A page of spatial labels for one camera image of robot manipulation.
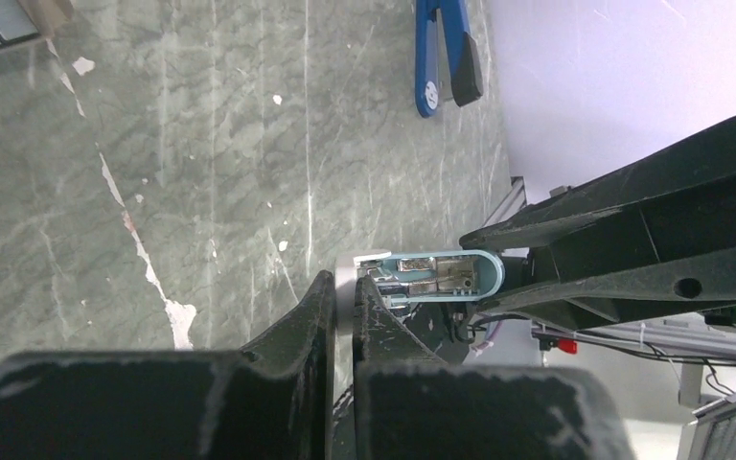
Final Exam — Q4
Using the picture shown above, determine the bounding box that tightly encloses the light blue white stapler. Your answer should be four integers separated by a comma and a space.
334, 249, 505, 334

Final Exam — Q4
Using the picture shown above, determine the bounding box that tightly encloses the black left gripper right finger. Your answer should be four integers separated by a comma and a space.
353, 277, 633, 459

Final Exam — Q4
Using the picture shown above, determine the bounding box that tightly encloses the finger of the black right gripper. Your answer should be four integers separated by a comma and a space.
478, 247, 736, 312
458, 114, 736, 252

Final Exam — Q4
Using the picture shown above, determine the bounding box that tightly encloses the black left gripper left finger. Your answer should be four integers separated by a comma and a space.
0, 271, 335, 459

